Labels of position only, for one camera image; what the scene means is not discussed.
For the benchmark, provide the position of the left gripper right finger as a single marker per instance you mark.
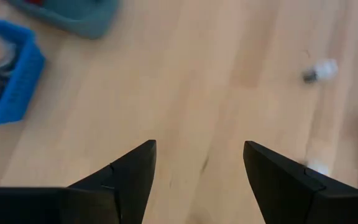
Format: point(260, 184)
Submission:
point(291, 199)

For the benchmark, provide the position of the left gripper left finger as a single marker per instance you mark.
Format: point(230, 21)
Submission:
point(104, 199)

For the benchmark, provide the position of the blue-label dark dropper bottle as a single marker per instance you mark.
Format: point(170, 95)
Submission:
point(322, 69)

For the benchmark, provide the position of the blue plastic bin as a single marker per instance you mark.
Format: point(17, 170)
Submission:
point(20, 81)

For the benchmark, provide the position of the grey plastic bin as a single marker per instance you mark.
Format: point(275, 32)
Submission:
point(82, 18)

